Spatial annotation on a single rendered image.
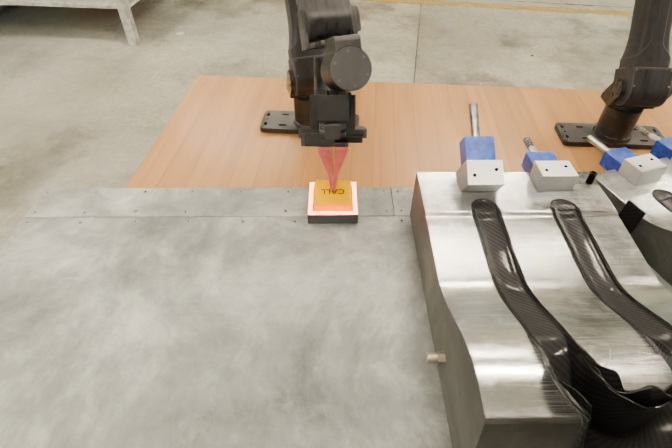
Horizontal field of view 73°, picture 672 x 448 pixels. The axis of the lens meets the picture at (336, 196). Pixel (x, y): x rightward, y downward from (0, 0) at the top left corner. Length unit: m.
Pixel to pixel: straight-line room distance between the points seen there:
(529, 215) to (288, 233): 0.35
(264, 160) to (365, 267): 0.31
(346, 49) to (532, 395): 0.44
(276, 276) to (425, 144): 0.42
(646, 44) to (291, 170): 0.65
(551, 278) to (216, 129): 0.67
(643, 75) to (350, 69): 0.54
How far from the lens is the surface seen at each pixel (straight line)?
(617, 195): 0.81
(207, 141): 0.93
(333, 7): 0.69
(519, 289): 0.58
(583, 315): 0.55
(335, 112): 0.60
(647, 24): 0.97
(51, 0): 3.85
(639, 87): 0.95
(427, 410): 0.56
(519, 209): 0.66
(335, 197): 0.71
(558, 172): 0.70
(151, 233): 0.76
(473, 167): 0.64
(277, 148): 0.88
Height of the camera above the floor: 1.31
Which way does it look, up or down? 42 degrees down
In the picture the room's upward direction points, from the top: straight up
